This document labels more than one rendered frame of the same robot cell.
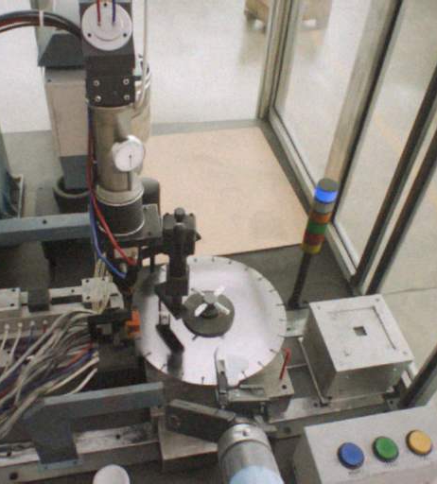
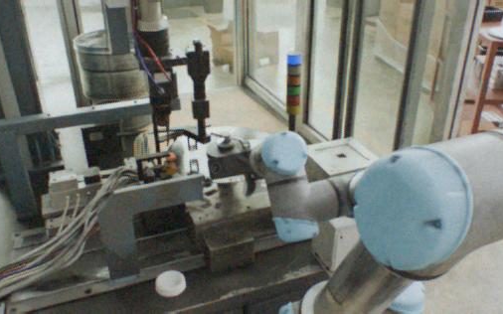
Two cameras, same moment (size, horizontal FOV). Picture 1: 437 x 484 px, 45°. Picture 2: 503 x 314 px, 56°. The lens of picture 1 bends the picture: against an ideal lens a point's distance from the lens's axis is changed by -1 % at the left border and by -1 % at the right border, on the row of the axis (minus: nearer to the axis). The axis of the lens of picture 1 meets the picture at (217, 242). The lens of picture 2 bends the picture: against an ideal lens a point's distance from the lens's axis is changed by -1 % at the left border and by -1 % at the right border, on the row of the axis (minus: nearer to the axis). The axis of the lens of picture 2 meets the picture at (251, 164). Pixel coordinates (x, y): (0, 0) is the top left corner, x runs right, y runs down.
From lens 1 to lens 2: 0.59 m
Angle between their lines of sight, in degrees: 17
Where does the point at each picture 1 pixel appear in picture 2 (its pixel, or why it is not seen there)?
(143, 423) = (188, 246)
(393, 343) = (367, 157)
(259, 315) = not seen: hidden behind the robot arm
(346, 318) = (329, 151)
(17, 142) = not seen: hidden behind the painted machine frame
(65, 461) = (129, 276)
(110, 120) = not seen: outside the picture
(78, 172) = (120, 40)
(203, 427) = (238, 164)
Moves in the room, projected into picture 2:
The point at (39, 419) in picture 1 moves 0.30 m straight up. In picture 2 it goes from (109, 213) to (85, 84)
